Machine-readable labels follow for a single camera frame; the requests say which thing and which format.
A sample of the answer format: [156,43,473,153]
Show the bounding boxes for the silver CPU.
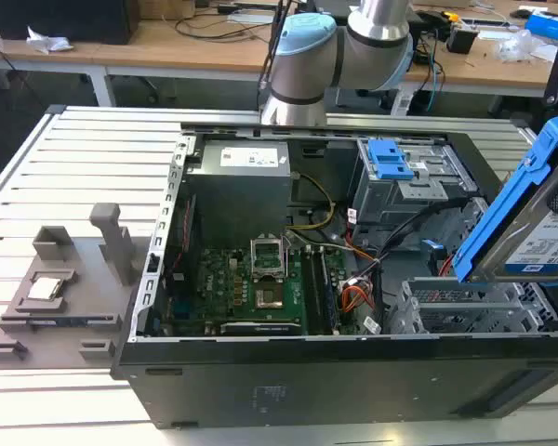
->
[26,276,67,300]

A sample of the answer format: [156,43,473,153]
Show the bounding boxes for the blue cardboard box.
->
[524,11,558,44]

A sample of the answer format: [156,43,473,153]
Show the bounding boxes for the small black device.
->
[445,22,483,55]

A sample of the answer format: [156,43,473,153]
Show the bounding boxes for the black graphics card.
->
[219,320,304,337]

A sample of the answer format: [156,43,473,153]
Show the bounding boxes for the blue drive cage latch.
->
[366,138,416,182]

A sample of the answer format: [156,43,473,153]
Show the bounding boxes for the wooden desk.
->
[0,0,558,109]

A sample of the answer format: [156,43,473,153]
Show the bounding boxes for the large black box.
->
[0,0,141,46]

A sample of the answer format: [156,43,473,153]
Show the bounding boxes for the grey power supply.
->
[185,138,293,234]

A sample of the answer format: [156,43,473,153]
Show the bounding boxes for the hard disk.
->
[452,107,558,285]

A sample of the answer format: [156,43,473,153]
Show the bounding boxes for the metal drive cage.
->
[355,138,479,230]

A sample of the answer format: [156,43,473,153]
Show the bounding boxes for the black wire bundle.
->
[374,197,476,264]

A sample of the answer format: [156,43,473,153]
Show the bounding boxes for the RAM stick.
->
[27,316,115,327]

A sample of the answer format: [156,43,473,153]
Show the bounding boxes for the thin black arm cables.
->
[259,0,303,112]

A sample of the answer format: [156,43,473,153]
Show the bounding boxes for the green motherboard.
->
[165,245,354,336]

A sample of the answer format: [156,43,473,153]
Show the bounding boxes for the red disk wire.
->
[440,253,458,281]

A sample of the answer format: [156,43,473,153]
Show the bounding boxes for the orange and red wires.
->
[340,283,376,311]

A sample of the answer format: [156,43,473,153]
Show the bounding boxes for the black looped desk cable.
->
[173,12,272,46]

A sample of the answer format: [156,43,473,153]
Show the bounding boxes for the grey parts rack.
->
[0,203,143,372]

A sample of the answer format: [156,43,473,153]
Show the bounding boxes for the green and blue hanging cables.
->
[420,34,448,113]

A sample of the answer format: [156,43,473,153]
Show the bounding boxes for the metal disk bay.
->
[389,276,558,336]

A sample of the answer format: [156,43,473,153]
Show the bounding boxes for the black PC case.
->
[110,121,558,431]

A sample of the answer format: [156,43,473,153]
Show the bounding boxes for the CPU socket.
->
[254,286,286,312]

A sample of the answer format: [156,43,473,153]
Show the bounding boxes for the clear plastic bag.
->
[496,28,558,65]

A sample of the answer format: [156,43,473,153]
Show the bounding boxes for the yellow and black wires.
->
[289,172,337,231]

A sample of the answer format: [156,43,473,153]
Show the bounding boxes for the thin locking lever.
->
[282,234,293,281]

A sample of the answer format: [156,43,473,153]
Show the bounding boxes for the blue-tipped disk wire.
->
[419,238,450,276]

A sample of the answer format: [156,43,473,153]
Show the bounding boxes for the metal socket cover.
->
[250,236,288,281]

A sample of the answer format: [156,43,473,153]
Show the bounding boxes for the crumpled white paper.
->
[25,25,75,54]

